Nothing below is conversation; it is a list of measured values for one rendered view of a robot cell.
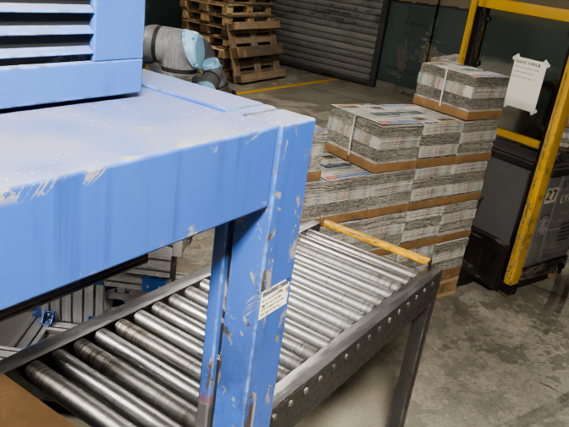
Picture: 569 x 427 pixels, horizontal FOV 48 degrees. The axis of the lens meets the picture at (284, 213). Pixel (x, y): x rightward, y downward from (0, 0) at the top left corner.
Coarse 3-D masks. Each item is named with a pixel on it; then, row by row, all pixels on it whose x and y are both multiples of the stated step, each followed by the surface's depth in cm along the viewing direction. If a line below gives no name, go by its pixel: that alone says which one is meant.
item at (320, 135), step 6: (318, 126) 278; (318, 132) 270; (324, 132) 272; (318, 138) 271; (324, 138) 273; (312, 144) 272; (318, 144) 273; (312, 150) 273; (318, 150) 275; (312, 156) 274; (318, 156) 276; (312, 162) 276; (318, 162) 277; (312, 168) 277; (318, 168) 279
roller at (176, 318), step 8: (160, 304) 176; (152, 312) 175; (160, 312) 174; (168, 312) 173; (176, 312) 173; (168, 320) 172; (176, 320) 171; (184, 320) 170; (192, 320) 170; (184, 328) 169; (192, 328) 168; (200, 328) 168; (192, 336) 168; (200, 336) 167; (280, 368) 156; (280, 376) 154
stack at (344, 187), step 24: (336, 168) 303; (360, 168) 308; (432, 168) 326; (312, 192) 282; (336, 192) 292; (360, 192) 302; (384, 192) 312; (408, 192) 323; (432, 192) 333; (312, 216) 288; (384, 216) 317; (408, 216) 329; (432, 216) 342; (360, 240) 313; (384, 240) 325; (408, 240) 336; (408, 264) 345
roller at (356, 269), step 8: (296, 248) 224; (304, 248) 223; (312, 248) 223; (312, 256) 221; (320, 256) 220; (328, 256) 219; (336, 264) 216; (344, 264) 215; (352, 264) 215; (352, 272) 213; (360, 272) 212; (368, 272) 212; (376, 280) 209; (384, 280) 208; (392, 280) 208; (392, 288) 206
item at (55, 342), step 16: (304, 224) 242; (320, 224) 246; (208, 272) 197; (160, 288) 184; (176, 288) 185; (128, 304) 174; (144, 304) 175; (96, 320) 164; (112, 320) 165; (64, 336) 156; (80, 336) 157; (16, 352) 148; (32, 352) 149; (48, 352) 150; (0, 368) 142; (16, 368) 143
